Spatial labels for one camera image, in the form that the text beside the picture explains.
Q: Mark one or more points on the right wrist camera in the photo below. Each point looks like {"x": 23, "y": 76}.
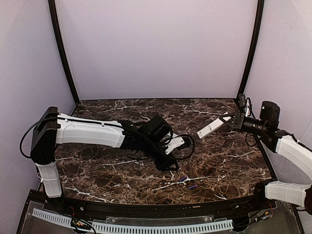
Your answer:
{"x": 245, "y": 105}

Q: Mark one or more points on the left white cable duct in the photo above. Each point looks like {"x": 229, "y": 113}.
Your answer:
{"x": 54, "y": 218}

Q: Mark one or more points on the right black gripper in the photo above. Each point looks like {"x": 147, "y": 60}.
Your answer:
{"x": 238, "y": 121}

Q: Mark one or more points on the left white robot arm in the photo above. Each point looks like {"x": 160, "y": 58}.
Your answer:
{"x": 55, "y": 128}

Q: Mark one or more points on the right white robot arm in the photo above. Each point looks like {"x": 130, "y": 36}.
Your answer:
{"x": 282, "y": 143}

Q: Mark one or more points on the left black frame post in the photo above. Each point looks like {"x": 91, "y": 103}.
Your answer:
{"x": 61, "y": 50}

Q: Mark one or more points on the black frame post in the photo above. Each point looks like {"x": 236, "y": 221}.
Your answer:
{"x": 61, "y": 50}
{"x": 252, "y": 48}

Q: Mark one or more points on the white remote control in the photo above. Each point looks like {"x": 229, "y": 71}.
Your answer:
{"x": 210, "y": 128}

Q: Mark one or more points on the right black frame post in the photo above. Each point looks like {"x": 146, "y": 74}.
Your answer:
{"x": 252, "y": 48}

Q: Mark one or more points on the right white cable duct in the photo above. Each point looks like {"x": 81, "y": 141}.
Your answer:
{"x": 105, "y": 228}

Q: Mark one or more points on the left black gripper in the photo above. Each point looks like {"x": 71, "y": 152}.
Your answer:
{"x": 160, "y": 156}

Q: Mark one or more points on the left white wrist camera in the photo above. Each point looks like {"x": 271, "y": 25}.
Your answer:
{"x": 173, "y": 144}

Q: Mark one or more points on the black front rail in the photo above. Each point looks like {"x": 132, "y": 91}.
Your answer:
{"x": 233, "y": 208}

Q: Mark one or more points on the white cable duct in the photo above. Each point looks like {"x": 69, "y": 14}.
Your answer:
{"x": 105, "y": 228}
{"x": 54, "y": 218}

